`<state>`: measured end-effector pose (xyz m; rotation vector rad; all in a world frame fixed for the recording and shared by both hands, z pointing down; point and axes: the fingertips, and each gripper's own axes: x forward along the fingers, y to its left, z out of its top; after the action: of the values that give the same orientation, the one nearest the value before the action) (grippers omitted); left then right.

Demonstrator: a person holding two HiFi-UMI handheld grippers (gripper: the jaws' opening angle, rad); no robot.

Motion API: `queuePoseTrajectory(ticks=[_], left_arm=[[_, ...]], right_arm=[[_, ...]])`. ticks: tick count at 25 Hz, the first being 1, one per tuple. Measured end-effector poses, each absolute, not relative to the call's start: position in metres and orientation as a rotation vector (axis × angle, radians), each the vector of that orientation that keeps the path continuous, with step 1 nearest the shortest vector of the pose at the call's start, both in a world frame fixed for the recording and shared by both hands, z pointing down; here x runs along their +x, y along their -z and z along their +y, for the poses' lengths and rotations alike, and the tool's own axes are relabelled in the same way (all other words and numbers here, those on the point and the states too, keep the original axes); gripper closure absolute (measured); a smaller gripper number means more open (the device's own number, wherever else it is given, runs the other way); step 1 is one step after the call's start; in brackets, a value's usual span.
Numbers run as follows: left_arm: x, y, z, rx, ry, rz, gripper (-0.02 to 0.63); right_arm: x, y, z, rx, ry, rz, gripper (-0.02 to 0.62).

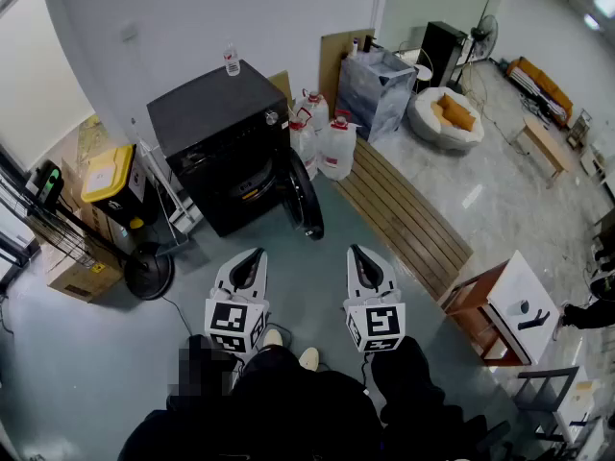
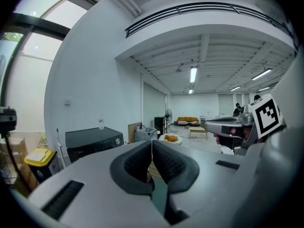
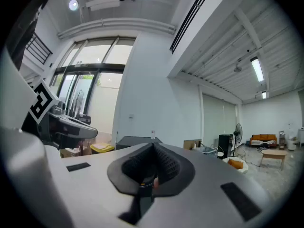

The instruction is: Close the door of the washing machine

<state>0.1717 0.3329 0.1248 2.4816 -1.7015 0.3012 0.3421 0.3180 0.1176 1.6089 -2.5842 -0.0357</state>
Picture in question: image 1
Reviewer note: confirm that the black device with green light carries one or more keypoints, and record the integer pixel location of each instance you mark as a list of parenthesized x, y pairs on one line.
[(48, 180)]

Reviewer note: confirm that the person's left forearm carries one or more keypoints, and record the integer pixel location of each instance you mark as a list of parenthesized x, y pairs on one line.
[(197, 341)]

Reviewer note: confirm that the person's right forearm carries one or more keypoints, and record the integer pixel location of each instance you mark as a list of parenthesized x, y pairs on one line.
[(408, 377)]

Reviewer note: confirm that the white storage box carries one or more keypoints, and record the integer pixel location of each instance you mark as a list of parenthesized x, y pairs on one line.
[(579, 401)]

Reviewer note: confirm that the white round side table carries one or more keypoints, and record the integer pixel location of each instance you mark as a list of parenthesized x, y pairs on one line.
[(423, 71)]

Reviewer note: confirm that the grey wrapped sink cabinet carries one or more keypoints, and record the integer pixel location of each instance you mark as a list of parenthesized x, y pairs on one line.
[(372, 94)]

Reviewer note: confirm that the orange sofa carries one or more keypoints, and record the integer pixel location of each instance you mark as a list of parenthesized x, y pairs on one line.
[(548, 84)]

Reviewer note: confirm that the large brown cardboard panel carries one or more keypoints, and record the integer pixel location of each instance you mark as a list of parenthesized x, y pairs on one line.
[(331, 60)]

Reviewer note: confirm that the plain brown cardboard box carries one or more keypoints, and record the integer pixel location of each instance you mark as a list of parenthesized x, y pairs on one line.
[(72, 180)]

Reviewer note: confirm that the black bin with yellow lid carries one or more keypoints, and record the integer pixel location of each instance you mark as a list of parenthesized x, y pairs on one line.
[(108, 176)]

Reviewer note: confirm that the wooden slatted platform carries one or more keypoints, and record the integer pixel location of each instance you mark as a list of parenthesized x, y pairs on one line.
[(403, 209)]

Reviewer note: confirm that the black pedestal fan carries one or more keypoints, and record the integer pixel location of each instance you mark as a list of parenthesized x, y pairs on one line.
[(484, 36)]

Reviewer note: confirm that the person's left cream shoe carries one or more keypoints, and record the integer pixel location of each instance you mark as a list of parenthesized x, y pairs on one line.
[(273, 339)]

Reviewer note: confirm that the black frame chair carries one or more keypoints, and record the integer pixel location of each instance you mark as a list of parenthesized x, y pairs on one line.
[(548, 392)]

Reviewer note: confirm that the person's black shorts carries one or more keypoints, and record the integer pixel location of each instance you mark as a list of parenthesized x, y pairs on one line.
[(298, 401)]

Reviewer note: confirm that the orange cushion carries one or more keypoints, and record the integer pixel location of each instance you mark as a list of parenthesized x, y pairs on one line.
[(454, 111)]

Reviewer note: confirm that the black washing machine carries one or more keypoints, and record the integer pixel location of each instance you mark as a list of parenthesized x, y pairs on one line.
[(216, 113)]

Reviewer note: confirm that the black washing machine door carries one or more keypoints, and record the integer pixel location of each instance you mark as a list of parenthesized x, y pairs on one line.
[(303, 200)]

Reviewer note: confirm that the person's cream shoe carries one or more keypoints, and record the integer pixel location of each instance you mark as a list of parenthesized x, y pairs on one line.
[(273, 339), (309, 357)]

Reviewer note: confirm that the white cup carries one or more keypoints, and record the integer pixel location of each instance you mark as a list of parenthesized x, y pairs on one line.
[(518, 308)]

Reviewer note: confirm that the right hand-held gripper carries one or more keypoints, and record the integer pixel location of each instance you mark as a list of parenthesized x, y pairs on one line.
[(379, 322)]

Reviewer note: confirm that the black angled tool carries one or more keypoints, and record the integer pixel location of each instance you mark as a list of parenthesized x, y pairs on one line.
[(533, 322)]

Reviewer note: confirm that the person's right cream shoe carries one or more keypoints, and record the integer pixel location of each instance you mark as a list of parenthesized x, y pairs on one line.
[(309, 357)]

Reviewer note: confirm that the wooden coffee table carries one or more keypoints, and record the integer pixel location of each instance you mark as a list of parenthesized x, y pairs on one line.
[(545, 142)]

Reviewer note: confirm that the clear plastic water bottle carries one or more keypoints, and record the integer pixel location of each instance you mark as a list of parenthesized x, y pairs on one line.
[(232, 61)]

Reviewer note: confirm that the small white bottle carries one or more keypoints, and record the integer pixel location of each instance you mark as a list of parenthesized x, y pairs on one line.
[(354, 47)]

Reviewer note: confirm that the small brown cardboard panel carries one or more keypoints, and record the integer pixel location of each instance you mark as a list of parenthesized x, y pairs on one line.
[(282, 87)]

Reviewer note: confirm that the white bean bag seat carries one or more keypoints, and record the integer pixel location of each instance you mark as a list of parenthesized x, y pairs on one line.
[(425, 113)]

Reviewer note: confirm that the black tall cabinet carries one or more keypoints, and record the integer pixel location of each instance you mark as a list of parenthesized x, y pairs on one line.
[(439, 51)]

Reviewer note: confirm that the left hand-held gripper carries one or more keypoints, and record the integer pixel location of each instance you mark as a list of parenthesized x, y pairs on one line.
[(230, 317)]

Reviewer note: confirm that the black standing fan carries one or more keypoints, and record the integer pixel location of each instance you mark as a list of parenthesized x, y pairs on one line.
[(149, 269)]

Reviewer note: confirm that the red white side table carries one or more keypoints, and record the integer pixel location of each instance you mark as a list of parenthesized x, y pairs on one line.
[(473, 288)]

